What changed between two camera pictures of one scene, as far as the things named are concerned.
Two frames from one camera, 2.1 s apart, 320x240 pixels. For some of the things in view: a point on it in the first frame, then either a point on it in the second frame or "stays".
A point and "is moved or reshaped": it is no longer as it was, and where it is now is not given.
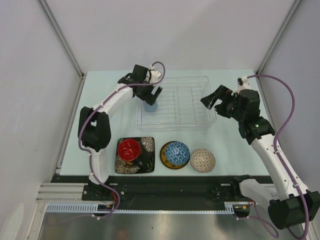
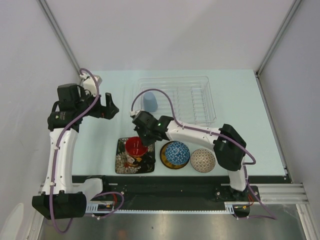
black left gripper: (149, 98) → (107, 111)
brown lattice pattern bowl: (202, 160) stays
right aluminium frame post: (291, 10) stays
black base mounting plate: (168, 188) stays
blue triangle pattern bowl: (177, 153) stays
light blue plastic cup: (150, 108) stays
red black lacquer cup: (129, 149) is moved or reshaped
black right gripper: (221, 92) → (146, 142)
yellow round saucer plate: (165, 161) stays
